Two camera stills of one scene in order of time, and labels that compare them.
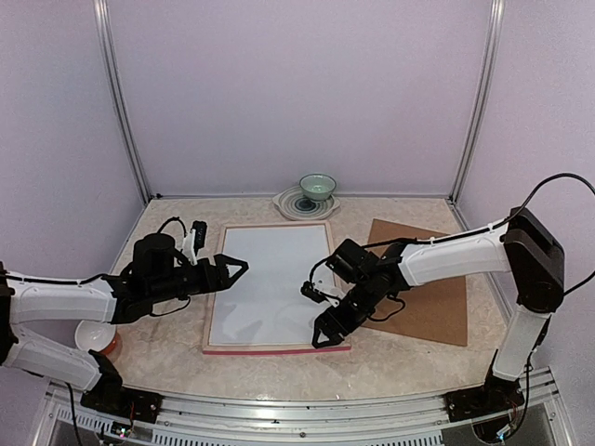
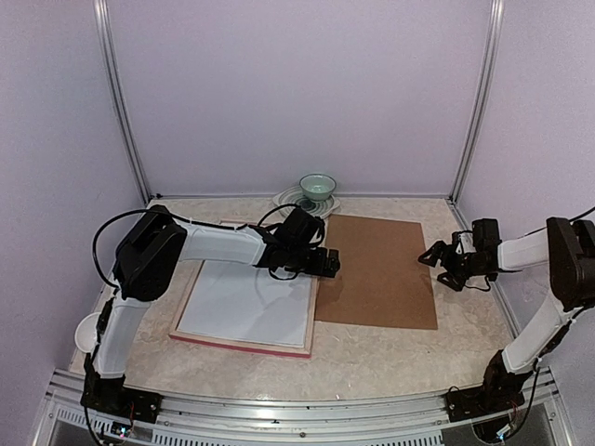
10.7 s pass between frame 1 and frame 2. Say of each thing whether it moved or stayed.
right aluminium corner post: stayed
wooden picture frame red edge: moved
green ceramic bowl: stayed
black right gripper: moved
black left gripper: moved
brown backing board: moved
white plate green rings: stayed
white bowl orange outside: stayed
